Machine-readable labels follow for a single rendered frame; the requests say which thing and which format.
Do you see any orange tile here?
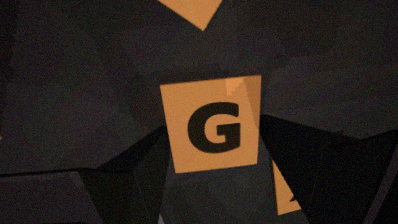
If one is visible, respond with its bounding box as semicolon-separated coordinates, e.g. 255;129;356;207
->
270;156;302;215
160;73;261;173
158;0;222;30

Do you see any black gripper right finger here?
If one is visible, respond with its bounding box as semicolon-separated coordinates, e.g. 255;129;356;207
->
259;114;398;224

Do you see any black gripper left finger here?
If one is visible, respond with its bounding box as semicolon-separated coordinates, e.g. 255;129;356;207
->
0;125;170;224

